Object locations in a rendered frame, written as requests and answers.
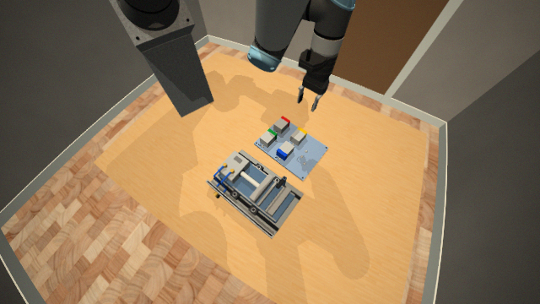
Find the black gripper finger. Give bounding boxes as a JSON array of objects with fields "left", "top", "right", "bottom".
[
  {"left": 311, "top": 91, "right": 326, "bottom": 112},
  {"left": 297, "top": 85, "right": 305, "bottom": 103}
]

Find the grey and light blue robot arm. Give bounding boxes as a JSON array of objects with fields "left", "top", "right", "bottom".
[{"left": 116, "top": 0, "right": 356, "bottom": 73}]

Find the beige block with red end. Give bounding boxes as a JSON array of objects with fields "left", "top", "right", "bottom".
[{"left": 273, "top": 117, "right": 290, "bottom": 134}]

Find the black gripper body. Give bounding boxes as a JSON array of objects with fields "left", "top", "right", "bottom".
[{"left": 298, "top": 32, "right": 344, "bottom": 95}]

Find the beige block with yellow end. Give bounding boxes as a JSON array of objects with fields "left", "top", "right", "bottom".
[{"left": 290, "top": 127, "right": 307, "bottom": 146}]

